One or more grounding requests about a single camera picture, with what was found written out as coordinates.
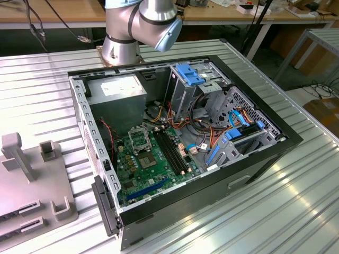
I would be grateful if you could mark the beige four pin socket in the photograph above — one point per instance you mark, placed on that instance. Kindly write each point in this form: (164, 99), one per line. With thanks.
(121, 148)

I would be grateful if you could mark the black tripod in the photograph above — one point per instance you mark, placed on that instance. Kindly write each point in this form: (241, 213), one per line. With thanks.
(258, 25)

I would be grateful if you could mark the wooden desk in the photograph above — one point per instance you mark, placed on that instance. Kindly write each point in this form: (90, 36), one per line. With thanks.
(219, 16)
(66, 14)

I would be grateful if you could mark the grey power supply unit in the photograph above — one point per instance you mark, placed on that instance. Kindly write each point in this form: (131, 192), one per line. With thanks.
(119, 111)

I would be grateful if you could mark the perforated silver disk bay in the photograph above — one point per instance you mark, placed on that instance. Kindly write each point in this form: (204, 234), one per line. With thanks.
(238, 98)

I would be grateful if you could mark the blue plastic rail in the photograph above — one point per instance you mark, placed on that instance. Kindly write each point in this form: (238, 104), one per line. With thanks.
(213, 155)

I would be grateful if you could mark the green motherboard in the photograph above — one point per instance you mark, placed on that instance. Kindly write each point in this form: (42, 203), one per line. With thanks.
(156, 176)

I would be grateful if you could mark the black RAM slot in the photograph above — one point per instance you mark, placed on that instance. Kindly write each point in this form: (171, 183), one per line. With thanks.
(174, 150)
(167, 150)

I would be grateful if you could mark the black open PC case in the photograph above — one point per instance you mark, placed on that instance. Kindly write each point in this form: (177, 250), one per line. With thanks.
(201, 209)

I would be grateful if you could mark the silver optical drive cage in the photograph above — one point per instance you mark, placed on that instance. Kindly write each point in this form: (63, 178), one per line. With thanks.
(182, 98)

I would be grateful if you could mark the white flat box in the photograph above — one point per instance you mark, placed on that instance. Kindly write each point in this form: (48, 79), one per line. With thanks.
(245, 10)

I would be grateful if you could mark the CPU socket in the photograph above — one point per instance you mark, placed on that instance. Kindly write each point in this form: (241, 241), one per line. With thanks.
(147, 160)

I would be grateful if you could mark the blue expansion slot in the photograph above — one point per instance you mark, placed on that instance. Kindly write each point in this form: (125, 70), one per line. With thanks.
(148, 189)

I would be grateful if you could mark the grey parts rack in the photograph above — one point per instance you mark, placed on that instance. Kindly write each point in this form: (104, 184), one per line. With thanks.
(16, 190)

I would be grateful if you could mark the large cardboard box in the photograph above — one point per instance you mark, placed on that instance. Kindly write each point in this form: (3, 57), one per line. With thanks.
(312, 58)

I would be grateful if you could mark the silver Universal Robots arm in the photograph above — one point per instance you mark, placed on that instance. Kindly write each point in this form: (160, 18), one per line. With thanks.
(119, 50)

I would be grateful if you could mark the grey metal frame table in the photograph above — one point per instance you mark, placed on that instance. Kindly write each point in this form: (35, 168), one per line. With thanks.
(321, 33)

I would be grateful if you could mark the brown cardboard box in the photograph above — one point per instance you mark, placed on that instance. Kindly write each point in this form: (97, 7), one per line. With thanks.
(324, 113)

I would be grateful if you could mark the blue disk carrier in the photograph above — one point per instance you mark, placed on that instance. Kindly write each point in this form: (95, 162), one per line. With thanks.
(233, 134)

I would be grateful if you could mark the blue plastic drive latch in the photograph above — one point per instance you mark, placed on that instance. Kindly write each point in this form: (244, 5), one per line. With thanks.
(189, 75)

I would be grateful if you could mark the black case fan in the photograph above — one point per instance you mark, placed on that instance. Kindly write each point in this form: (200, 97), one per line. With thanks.
(108, 144)

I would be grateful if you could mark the small blue plastic clip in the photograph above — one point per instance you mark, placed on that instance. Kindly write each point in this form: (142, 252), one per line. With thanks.
(260, 125)

